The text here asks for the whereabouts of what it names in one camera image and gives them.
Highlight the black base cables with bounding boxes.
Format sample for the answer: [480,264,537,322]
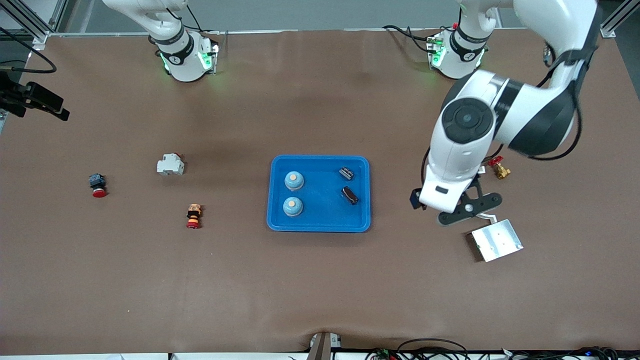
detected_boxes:
[382,24,438,55]

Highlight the white curved plastic bracket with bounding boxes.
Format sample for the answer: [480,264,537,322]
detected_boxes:
[475,166,498,224]

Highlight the black looped cable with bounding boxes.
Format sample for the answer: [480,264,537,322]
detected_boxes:
[396,338,471,360]

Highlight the blue desk bell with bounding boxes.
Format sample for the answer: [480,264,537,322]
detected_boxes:
[284,170,305,192]
[282,196,304,218]

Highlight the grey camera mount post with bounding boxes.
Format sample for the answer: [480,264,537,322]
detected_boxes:
[307,331,343,360]

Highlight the black cable bundle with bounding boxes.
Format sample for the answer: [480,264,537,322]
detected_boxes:
[500,346,640,360]

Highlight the blue plastic tray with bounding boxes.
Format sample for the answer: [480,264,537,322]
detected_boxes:
[266,154,372,233]

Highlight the white circuit breaker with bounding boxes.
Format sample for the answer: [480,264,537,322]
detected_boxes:
[156,153,185,176]

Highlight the base connector box green light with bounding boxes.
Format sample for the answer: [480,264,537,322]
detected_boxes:
[197,42,220,76]
[426,31,447,68]

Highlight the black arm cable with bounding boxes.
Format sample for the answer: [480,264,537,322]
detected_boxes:
[422,45,587,191]
[0,27,57,75]

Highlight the red mushroom pushbutton black body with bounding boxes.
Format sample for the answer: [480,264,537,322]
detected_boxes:
[88,173,108,199]

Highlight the brass valve red handle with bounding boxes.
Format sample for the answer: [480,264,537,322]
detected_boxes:
[488,156,512,180]

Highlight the silver metal power supply box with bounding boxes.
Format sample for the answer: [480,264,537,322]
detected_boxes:
[467,218,524,263]

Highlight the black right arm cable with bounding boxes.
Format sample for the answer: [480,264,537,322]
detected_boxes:
[0,27,57,75]

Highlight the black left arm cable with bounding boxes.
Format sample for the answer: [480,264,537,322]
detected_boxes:
[422,45,587,191]

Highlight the aluminium frame profile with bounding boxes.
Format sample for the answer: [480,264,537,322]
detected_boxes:
[599,0,640,39]
[0,0,68,51]

